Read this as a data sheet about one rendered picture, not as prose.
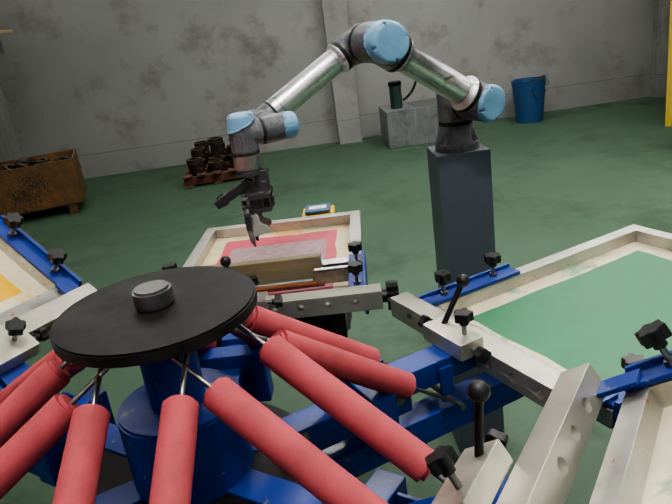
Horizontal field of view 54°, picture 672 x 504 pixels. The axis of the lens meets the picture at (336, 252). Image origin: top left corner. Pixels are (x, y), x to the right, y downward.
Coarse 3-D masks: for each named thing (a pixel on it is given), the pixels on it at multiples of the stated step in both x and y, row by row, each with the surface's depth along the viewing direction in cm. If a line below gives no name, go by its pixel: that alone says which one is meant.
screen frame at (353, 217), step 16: (240, 224) 248; (272, 224) 244; (288, 224) 244; (304, 224) 244; (320, 224) 244; (336, 224) 244; (352, 224) 230; (208, 240) 235; (352, 240) 215; (192, 256) 221
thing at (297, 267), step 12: (240, 264) 188; (252, 264) 187; (264, 264) 187; (276, 264) 187; (288, 264) 187; (300, 264) 187; (312, 264) 186; (264, 276) 188; (276, 276) 188; (288, 276) 188; (300, 276) 188; (312, 276) 188
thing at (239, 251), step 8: (240, 240) 241; (248, 240) 240; (256, 240) 239; (264, 240) 238; (272, 240) 237; (280, 240) 235; (224, 248) 235; (232, 248) 234; (240, 248) 233; (248, 248) 232; (256, 248) 231; (264, 248) 229; (272, 248) 228; (232, 256) 226; (240, 256) 225; (248, 256) 224; (256, 256) 223; (264, 256) 222; (272, 256) 221; (216, 264) 221
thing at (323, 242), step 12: (288, 240) 234; (300, 240) 233; (312, 240) 231; (324, 240) 229; (288, 252) 222; (300, 252) 221; (312, 252) 219; (324, 252) 218; (336, 252) 216; (312, 288) 191; (324, 288) 190
